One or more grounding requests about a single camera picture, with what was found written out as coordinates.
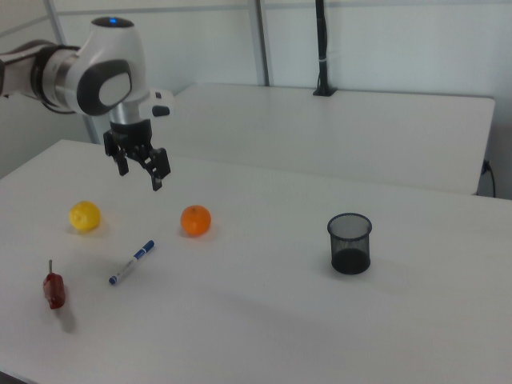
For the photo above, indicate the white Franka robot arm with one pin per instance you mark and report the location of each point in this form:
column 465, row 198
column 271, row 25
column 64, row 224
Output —
column 108, row 56

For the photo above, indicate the red chili pepper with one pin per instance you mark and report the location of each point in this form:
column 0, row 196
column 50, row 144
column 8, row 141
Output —
column 54, row 290

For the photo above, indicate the orange mandarin fruit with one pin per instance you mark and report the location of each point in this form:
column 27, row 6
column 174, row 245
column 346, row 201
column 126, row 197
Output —
column 195, row 221

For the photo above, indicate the white side table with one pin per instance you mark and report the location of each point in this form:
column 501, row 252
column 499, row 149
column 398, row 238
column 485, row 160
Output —
column 328, row 132

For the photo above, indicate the black pole with base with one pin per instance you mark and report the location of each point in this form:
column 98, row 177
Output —
column 322, row 48

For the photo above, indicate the black mesh pen cup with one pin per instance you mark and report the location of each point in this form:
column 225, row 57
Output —
column 350, row 252

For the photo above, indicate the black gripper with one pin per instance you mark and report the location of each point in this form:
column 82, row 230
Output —
column 130, row 136

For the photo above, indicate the blue and white marker pen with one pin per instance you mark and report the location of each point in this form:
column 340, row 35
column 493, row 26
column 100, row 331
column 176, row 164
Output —
column 132, row 262

